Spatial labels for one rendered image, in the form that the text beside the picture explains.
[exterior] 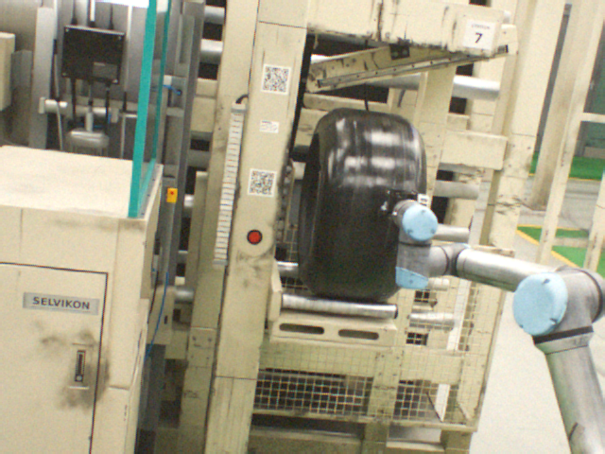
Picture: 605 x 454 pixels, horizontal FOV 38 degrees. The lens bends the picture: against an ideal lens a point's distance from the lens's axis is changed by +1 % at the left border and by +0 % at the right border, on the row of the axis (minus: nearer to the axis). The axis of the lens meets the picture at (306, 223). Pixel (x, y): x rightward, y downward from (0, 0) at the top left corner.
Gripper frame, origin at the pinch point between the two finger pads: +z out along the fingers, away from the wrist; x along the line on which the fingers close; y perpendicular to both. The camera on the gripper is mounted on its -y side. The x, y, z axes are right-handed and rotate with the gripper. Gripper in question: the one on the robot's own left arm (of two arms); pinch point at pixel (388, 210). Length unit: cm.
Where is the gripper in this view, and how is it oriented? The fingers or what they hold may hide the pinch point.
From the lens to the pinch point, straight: 231.4
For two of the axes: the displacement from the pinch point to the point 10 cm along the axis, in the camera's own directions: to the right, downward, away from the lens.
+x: -9.8, -1.2, -1.3
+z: -1.1, -1.7, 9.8
